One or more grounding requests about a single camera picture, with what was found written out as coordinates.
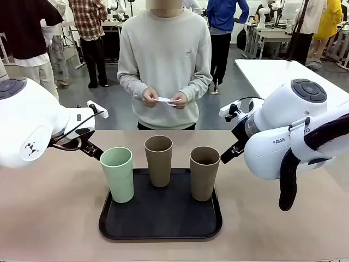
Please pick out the person in cream top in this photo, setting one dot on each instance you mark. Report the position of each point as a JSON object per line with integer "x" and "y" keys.
{"x": 310, "y": 19}

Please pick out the light green cup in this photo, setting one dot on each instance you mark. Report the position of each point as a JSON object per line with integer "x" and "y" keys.
{"x": 120, "y": 180}

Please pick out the person in beige sweatshirt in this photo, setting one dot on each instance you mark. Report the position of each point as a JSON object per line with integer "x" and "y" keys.
{"x": 163, "y": 54}

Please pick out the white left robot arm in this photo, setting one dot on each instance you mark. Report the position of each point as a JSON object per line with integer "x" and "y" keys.
{"x": 27, "y": 122}

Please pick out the white paper slip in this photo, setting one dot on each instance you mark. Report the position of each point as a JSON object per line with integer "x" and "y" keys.
{"x": 165, "y": 99}

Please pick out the person in yellow coat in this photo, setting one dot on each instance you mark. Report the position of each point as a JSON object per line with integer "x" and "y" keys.
{"x": 328, "y": 24}

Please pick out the grey metal desk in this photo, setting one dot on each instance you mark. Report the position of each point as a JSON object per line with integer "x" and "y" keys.
{"x": 270, "y": 36}

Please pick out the brown cup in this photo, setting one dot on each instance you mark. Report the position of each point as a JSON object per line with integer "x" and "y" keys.
{"x": 159, "y": 169}
{"x": 203, "y": 183}

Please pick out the white cylindrical appliance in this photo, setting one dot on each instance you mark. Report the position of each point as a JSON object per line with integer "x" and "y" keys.
{"x": 2, "y": 69}

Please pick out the black tripod stand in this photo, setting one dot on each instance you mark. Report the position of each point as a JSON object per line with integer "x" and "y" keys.
{"x": 295, "y": 32}

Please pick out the person in blue shirt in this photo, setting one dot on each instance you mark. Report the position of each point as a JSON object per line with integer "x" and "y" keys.
{"x": 221, "y": 16}

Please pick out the person in patterned skirt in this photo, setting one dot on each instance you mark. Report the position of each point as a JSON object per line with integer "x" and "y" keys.
{"x": 58, "y": 57}

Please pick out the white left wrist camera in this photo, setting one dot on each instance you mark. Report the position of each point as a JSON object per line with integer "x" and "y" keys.
{"x": 96, "y": 109}

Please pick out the black bag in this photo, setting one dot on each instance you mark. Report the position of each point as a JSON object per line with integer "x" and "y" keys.
{"x": 241, "y": 39}

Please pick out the person in black shirt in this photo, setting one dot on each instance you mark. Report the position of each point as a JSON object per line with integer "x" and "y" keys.
{"x": 24, "y": 32}

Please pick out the person's right hand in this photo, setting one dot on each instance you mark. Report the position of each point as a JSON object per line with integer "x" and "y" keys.
{"x": 149, "y": 96}

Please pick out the person's left forearm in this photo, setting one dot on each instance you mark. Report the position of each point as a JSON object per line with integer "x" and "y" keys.
{"x": 197, "y": 87}

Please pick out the white table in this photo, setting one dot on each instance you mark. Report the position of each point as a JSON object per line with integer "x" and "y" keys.
{"x": 272, "y": 73}

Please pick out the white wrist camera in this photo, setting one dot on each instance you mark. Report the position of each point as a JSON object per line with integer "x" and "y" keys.
{"x": 229, "y": 108}
{"x": 96, "y": 109}

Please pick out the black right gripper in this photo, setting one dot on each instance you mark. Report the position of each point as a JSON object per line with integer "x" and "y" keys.
{"x": 241, "y": 131}

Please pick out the person's right forearm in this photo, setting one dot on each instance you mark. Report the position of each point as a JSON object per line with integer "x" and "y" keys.
{"x": 131, "y": 84}

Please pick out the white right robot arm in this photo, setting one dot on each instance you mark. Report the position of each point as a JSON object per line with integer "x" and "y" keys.
{"x": 272, "y": 152}

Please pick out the person in plaid shirt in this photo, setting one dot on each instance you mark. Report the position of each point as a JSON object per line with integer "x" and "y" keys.
{"x": 90, "y": 21}

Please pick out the person's left hand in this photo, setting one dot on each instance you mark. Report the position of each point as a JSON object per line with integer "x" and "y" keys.
{"x": 180, "y": 101}

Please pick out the black plastic tray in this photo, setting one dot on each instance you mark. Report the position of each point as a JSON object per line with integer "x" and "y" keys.
{"x": 163, "y": 215}

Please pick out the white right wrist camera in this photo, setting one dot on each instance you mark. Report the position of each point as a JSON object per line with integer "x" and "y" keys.
{"x": 229, "y": 108}

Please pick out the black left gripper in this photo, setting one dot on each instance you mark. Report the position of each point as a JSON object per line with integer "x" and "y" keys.
{"x": 73, "y": 144}

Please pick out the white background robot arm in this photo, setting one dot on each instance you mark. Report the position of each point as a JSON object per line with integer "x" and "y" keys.
{"x": 118, "y": 8}
{"x": 262, "y": 13}

